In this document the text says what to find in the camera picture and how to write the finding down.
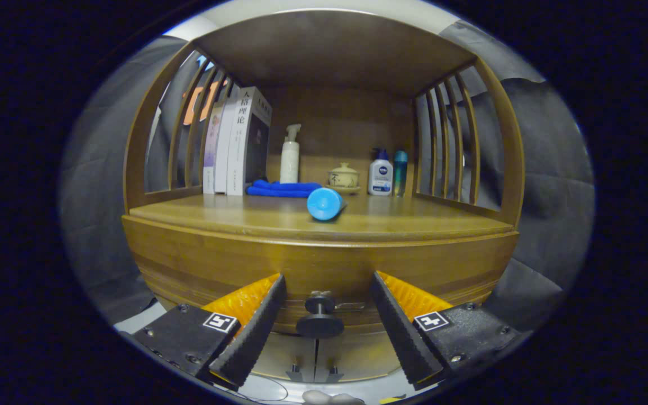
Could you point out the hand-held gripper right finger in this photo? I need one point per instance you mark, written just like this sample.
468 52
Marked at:
403 337

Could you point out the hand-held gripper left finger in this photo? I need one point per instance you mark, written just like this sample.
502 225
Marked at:
256 337

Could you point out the black drawer knob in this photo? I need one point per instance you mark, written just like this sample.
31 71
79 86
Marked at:
320 325

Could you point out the wooden drawer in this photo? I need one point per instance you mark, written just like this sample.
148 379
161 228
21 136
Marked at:
329 264

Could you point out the blue white cosmetic tube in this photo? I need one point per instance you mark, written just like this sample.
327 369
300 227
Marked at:
324 203

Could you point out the wooden cabinet door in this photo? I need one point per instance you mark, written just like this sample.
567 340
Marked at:
284 354
358 354

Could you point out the wooden countertop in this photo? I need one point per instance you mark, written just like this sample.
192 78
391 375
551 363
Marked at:
414 222

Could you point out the wooden cabinet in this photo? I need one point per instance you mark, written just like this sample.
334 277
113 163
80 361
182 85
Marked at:
335 50

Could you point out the blue folded cloth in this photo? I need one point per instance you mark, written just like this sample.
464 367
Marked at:
282 189

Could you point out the white lotion bottle blue cap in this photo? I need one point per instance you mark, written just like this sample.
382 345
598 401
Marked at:
380 177

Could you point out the teal slim bottle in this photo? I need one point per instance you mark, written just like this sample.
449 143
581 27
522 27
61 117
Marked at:
400 171

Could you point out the beige lidded teacup with saucer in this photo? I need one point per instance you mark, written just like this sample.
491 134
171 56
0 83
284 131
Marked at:
343 178

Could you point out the white pump bottle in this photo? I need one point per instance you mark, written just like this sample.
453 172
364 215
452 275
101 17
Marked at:
289 163

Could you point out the purple spine book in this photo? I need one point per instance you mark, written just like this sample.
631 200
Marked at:
210 157

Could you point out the white spine dark cover book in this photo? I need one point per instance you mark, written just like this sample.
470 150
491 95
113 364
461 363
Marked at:
239 146

